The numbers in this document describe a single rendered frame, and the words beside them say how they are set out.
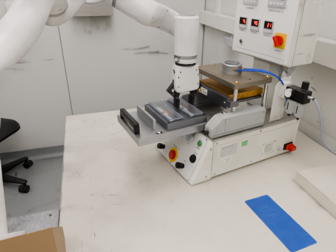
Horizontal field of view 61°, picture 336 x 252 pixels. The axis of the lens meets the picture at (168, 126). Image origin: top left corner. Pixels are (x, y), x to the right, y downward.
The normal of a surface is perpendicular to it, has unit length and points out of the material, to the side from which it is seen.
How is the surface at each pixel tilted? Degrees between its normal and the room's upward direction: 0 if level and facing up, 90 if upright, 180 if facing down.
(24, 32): 74
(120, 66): 90
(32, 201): 0
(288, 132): 90
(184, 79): 90
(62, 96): 90
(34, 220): 0
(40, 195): 0
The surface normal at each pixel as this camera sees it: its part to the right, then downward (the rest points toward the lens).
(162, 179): 0.00, -0.89
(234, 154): 0.46, 0.40
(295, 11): -0.89, 0.21
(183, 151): -0.80, -0.19
